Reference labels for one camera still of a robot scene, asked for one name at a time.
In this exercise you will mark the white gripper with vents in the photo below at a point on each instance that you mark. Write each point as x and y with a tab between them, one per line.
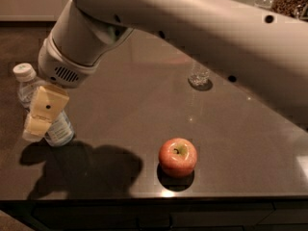
57	68

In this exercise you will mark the blue labelled plastic bottle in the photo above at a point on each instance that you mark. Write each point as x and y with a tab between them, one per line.
61	131

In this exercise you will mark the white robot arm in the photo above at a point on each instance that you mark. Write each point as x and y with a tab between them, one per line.
265	52

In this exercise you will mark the clear water bottle red label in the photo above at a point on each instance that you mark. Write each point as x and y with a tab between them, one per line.
199	75

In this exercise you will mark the red apple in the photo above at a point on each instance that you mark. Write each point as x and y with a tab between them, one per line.
177	158

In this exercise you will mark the jar of granola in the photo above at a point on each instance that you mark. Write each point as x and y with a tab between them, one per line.
293	8

